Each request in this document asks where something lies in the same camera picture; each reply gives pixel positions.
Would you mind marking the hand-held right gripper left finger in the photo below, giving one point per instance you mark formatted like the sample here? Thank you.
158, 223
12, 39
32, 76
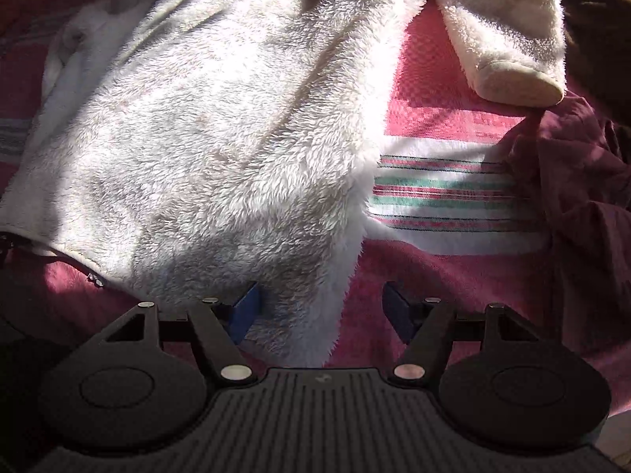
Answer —
246, 311

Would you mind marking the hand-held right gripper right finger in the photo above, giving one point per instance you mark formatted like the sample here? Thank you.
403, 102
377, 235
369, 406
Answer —
398, 311

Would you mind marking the white fleece jacket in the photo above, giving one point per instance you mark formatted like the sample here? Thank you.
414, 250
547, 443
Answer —
197, 133

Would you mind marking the pink striped blanket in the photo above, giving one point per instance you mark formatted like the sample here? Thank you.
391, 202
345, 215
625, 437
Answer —
434, 123

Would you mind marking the maroon garment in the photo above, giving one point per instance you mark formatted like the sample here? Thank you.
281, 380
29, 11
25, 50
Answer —
581, 182

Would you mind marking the dark brown knit garment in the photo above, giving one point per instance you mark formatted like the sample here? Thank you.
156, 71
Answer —
607, 19

